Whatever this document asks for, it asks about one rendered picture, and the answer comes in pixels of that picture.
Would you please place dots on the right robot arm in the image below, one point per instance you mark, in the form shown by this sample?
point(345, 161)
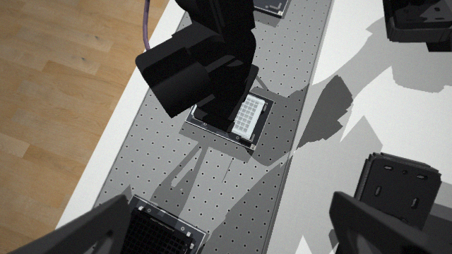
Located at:
point(219, 46)

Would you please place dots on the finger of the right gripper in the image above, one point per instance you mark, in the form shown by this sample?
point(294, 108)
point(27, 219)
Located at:
point(226, 126)

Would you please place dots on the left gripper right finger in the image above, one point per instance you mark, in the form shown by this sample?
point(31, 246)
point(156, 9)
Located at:
point(354, 220)

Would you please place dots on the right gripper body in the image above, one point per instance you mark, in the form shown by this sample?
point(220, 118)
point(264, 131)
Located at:
point(225, 102)

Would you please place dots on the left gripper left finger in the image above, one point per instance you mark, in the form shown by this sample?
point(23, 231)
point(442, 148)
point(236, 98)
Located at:
point(105, 225)

